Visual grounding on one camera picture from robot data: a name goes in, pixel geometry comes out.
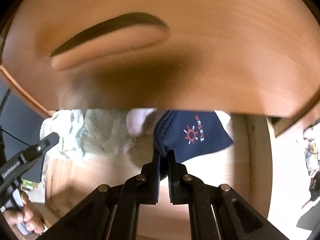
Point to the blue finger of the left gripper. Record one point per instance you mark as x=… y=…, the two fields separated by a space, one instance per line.
x=44 y=145

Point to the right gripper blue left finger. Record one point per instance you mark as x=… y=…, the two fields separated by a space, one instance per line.
x=157 y=164

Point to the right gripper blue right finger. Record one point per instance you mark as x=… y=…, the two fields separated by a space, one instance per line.
x=171 y=173

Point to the left hand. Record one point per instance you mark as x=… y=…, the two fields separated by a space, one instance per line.
x=29 y=215

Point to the dark blue cabinet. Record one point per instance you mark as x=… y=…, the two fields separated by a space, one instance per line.
x=20 y=123

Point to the pale green lace garment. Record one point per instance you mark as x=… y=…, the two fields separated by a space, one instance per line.
x=89 y=133

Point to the wooden nightstand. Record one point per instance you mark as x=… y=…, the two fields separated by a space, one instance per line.
x=306 y=116

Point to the pile of small trinkets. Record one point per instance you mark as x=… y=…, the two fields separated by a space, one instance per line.
x=311 y=150

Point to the black remote and pouch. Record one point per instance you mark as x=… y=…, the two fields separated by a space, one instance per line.
x=314 y=188

